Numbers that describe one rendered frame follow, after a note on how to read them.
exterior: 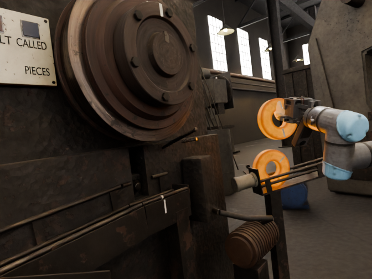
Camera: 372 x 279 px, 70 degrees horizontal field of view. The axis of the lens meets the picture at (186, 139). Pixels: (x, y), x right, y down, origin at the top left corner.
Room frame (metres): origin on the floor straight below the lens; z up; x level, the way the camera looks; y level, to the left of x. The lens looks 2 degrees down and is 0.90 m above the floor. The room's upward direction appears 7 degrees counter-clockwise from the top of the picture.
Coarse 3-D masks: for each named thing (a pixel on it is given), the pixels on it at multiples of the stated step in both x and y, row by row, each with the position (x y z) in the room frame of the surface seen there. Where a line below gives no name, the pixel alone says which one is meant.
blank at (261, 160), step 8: (264, 152) 1.07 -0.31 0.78; (272, 152) 1.07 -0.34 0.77; (280, 152) 1.08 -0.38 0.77; (256, 160) 1.07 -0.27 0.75; (264, 160) 1.06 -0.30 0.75; (272, 160) 1.07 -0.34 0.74; (280, 160) 1.08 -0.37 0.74; (256, 168) 1.05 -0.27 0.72; (264, 168) 1.06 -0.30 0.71; (280, 168) 1.08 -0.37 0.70; (288, 168) 1.09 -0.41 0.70; (264, 176) 1.06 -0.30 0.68; (272, 184) 1.07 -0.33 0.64; (280, 184) 1.08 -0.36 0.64
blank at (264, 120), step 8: (264, 104) 1.00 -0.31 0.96; (272, 104) 0.99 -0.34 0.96; (264, 112) 0.98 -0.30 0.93; (272, 112) 0.99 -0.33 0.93; (264, 120) 0.98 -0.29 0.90; (264, 128) 0.98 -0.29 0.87; (272, 128) 0.98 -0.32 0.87; (280, 128) 0.99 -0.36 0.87; (288, 128) 1.00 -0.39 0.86; (272, 136) 0.98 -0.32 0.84; (280, 136) 0.99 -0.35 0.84; (288, 136) 1.00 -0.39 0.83
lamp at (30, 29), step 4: (24, 24) 0.67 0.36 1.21; (28, 24) 0.68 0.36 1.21; (32, 24) 0.68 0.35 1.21; (36, 24) 0.69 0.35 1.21; (24, 28) 0.67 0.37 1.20; (28, 28) 0.67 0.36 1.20; (32, 28) 0.68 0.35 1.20; (36, 28) 0.69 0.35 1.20; (24, 32) 0.67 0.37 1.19; (28, 32) 0.67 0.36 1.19; (32, 32) 0.68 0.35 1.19; (36, 32) 0.69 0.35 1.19; (28, 36) 0.68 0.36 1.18; (32, 36) 0.68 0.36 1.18; (36, 36) 0.69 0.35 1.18
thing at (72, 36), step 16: (80, 0) 0.65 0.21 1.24; (96, 0) 0.68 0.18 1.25; (160, 0) 0.86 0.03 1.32; (80, 16) 0.65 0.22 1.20; (64, 32) 0.65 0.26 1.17; (80, 32) 0.64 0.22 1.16; (64, 48) 0.65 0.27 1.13; (80, 48) 0.64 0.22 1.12; (64, 64) 0.65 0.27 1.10; (80, 64) 0.63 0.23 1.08; (80, 80) 0.63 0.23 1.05; (80, 96) 0.66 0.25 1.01; (96, 96) 0.66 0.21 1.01; (192, 96) 0.94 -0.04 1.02; (96, 112) 0.65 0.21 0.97; (112, 112) 0.69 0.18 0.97; (112, 128) 0.69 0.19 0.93; (128, 128) 0.72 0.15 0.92; (176, 128) 0.86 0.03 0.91
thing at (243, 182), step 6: (246, 174) 1.06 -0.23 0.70; (252, 174) 1.05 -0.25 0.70; (234, 180) 1.04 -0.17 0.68; (240, 180) 1.03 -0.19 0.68; (246, 180) 1.03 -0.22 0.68; (252, 180) 1.04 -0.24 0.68; (234, 186) 1.05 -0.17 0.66; (240, 186) 1.02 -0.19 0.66; (246, 186) 1.03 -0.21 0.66; (252, 186) 1.04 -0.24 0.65
